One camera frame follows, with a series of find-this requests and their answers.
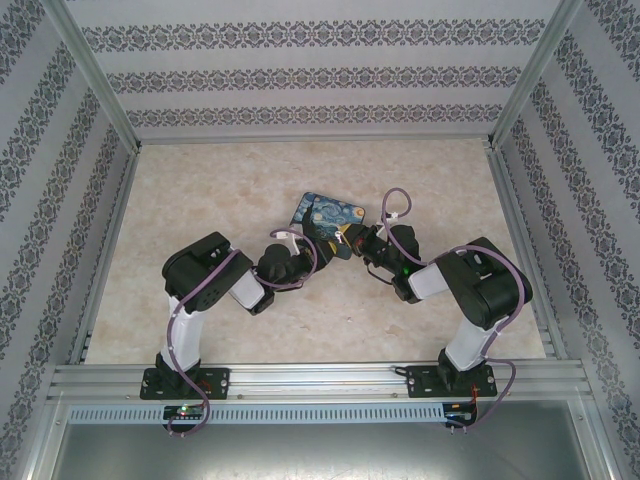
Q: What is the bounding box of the starry night painted tin box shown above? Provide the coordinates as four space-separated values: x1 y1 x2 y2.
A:
288 191 369 260

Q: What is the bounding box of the small circuit board green light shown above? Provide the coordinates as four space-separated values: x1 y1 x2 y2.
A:
163 405 207 420

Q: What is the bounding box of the grey metal panel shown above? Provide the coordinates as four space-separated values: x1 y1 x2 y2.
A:
29 423 614 480

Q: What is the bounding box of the aluminium mounting rail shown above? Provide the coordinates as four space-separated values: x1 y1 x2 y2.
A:
47 360 595 402

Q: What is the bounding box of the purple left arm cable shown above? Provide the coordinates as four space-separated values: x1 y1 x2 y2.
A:
166 228 321 436

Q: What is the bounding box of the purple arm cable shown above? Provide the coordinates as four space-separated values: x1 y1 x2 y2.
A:
166 228 321 436
380 187 530 431

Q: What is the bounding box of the aluminium side rail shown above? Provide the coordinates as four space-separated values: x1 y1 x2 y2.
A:
485 144 569 360
73 147 144 366

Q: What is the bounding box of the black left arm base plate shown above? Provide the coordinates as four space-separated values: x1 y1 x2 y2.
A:
142 367 231 401

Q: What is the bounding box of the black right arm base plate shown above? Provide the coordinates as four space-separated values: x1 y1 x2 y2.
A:
405 364 499 399

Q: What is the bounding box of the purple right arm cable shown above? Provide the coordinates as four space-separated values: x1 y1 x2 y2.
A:
380 187 530 431

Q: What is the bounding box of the slotted grey cable duct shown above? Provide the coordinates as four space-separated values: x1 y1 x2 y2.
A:
67 403 481 426

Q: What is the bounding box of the aluminium frame post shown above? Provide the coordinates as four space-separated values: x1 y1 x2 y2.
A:
488 0 586 150
40 0 144 154

